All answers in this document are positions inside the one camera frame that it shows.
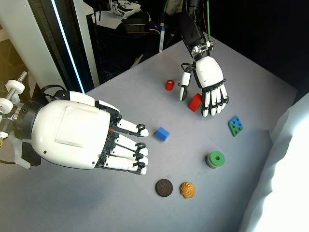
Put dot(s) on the grey table cloth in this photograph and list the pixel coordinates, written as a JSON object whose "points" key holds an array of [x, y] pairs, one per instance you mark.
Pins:
{"points": [[96, 205]]}

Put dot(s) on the red block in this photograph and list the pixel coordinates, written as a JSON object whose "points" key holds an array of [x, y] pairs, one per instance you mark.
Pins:
{"points": [[195, 102]]}

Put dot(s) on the tan swirl cookie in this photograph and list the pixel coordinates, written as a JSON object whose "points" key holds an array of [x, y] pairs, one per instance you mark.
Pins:
{"points": [[187, 190]]}

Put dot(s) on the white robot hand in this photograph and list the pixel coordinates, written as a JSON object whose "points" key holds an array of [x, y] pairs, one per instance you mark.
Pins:
{"points": [[72, 130], [208, 72]]}

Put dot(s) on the white column with blue light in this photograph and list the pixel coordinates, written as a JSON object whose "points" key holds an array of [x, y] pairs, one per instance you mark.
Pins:
{"points": [[29, 36]]}

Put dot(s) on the spare white robot hand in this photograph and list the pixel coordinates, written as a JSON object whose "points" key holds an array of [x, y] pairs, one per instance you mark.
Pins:
{"points": [[125, 7]]}

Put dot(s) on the black device box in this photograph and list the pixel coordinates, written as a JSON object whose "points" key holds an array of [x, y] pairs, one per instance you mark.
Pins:
{"points": [[136, 24]]}

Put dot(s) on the red cylinder with white cross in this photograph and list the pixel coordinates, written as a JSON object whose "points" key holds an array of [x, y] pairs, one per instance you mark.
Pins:
{"points": [[169, 85]]}

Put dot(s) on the blue green square peg block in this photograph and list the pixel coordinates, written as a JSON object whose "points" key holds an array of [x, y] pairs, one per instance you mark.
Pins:
{"points": [[235, 126]]}

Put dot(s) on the white stick connector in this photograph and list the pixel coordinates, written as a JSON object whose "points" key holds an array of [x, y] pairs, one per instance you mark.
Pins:
{"points": [[162, 38]]}

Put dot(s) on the white cloth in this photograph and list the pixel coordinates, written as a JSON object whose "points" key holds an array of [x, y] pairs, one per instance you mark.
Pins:
{"points": [[285, 169]]}

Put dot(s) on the dark chocolate sandwich cookie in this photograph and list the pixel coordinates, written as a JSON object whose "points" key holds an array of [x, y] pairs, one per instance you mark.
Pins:
{"points": [[164, 187]]}

